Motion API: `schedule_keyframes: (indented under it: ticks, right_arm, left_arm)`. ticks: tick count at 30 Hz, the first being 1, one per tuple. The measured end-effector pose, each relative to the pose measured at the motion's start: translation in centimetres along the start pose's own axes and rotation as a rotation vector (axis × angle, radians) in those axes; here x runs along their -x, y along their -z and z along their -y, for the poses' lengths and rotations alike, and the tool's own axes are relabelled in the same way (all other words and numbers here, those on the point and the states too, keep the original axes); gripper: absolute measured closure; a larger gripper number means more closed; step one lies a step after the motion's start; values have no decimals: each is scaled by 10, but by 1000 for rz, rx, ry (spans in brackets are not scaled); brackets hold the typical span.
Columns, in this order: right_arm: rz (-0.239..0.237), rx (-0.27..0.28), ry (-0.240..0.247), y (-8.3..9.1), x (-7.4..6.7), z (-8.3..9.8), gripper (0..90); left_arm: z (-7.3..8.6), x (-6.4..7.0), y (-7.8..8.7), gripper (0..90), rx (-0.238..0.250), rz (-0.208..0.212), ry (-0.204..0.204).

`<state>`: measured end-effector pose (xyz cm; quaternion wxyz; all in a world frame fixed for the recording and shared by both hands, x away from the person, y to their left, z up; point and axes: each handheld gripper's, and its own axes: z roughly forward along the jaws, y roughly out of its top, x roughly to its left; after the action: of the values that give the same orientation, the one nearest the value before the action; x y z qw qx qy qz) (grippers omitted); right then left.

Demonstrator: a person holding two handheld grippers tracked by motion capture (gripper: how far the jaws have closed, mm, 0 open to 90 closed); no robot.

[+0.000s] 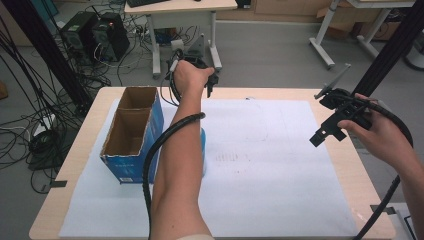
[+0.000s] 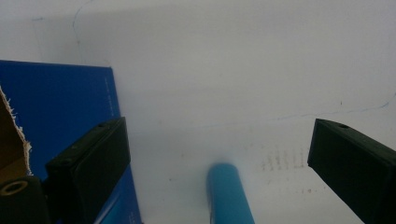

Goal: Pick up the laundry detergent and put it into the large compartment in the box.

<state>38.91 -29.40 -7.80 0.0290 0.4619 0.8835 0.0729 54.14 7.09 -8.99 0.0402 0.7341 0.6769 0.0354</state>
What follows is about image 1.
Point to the person's left hand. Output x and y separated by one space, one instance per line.
190 78

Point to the white power strip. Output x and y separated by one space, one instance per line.
43 125

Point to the black computer tower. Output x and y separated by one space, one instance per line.
111 36
78 35

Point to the black metal post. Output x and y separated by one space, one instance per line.
390 50
46 50

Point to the white-legged desk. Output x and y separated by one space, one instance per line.
350 20

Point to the blue and white object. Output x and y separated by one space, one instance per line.
203 150

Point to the blue power strip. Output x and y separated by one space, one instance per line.
166 36

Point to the person's right hand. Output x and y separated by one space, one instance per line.
383 140

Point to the white table mat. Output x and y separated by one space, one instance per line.
266 186

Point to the blue cardboard box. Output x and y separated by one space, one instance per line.
133 146

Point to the black keyboard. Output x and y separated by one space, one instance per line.
146 2

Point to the brown cardboard box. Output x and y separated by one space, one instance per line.
353 20

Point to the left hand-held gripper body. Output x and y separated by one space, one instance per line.
196 50

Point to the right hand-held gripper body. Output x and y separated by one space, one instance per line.
346 108

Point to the black tape strip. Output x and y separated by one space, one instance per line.
58 183

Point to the light wooden desk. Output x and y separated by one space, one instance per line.
180 6

